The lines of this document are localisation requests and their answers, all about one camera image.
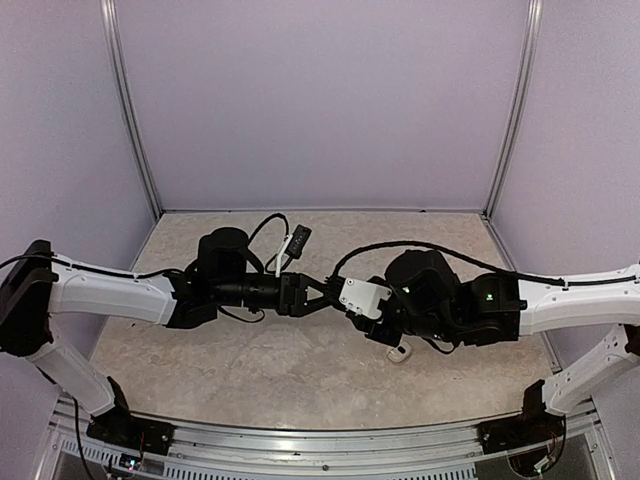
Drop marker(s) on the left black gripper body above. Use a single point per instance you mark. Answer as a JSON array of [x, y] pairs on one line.
[[286, 306]]

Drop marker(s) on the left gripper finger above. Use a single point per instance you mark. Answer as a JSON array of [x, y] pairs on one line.
[[313, 289], [310, 306]]

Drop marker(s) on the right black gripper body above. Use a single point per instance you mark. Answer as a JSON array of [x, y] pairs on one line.
[[386, 338]]

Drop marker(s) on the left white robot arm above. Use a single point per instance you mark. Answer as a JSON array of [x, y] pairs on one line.
[[226, 273]]

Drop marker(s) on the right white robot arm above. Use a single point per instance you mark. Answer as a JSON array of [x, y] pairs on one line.
[[421, 296]]

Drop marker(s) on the white earbud charging case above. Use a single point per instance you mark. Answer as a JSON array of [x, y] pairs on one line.
[[400, 354]]

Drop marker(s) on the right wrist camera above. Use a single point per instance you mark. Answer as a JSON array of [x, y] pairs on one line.
[[363, 298]]

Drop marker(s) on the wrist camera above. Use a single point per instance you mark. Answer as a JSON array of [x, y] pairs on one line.
[[291, 248], [363, 298]]

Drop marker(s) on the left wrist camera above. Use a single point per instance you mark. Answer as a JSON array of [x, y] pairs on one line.
[[291, 248]]

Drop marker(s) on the front aluminium rail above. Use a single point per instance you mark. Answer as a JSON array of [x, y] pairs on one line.
[[204, 450]]

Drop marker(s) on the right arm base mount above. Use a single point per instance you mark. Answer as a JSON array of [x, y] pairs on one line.
[[516, 432]]

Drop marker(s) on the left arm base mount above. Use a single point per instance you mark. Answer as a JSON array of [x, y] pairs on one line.
[[121, 428]]

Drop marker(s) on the right aluminium frame post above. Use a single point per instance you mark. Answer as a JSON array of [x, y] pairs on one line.
[[517, 107]]

